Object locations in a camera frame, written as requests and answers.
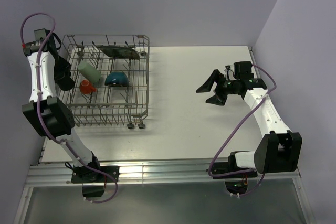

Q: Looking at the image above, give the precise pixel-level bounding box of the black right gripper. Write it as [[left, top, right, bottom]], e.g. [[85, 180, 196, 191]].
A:
[[196, 69, 239, 106]]

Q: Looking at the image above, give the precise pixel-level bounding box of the small red orange cup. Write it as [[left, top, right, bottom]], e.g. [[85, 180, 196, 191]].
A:
[[79, 80, 97, 94]]

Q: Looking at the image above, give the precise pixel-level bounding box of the pale green cup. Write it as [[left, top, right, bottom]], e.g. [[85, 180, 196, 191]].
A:
[[77, 62, 101, 83]]

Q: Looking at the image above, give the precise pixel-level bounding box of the dark bowl tan inside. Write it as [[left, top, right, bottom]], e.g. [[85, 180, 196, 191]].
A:
[[104, 72, 129, 87]]

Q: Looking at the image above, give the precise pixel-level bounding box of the black floral square plate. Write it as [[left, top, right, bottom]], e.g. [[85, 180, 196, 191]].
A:
[[96, 45, 140, 60]]

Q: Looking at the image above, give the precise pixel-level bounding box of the dark brown mug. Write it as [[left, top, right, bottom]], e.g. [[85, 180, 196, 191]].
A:
[[57, 76, 75, 91]]

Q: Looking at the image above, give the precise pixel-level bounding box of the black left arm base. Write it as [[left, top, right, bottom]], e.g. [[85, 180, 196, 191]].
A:
[[71, 166, 120, 184]]

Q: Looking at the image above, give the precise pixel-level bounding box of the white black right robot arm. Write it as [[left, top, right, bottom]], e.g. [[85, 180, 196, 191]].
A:
[[196, 61, 302, 178]]

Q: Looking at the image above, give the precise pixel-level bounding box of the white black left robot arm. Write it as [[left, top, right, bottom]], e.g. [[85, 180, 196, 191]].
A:
[[22, 28, 102, 182]]

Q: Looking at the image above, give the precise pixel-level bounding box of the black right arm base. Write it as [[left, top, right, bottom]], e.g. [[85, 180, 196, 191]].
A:
[[210, 160, 258, 179]]

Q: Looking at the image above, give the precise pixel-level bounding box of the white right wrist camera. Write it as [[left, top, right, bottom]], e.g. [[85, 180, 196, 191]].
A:
[[225, 65, 235, 80]]

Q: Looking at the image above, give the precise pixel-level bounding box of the grey wire dish rack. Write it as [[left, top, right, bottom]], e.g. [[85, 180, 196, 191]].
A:
[[57, 34, 150, 130]]

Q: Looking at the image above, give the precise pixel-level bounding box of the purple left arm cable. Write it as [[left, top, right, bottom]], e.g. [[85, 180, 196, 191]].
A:
[[20, 13, 119, 204]]

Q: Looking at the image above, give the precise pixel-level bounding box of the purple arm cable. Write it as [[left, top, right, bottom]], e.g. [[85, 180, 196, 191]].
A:
[[20, 13, 119, 204], [208, 63, 277, 196]]

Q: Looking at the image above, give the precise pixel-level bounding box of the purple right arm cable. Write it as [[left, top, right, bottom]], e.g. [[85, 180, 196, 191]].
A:
[[208, 63, 277, 196]]

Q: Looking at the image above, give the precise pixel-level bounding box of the aluminium mounting rail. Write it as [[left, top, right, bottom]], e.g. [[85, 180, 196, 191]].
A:
[[25, 157, 301, 188]]

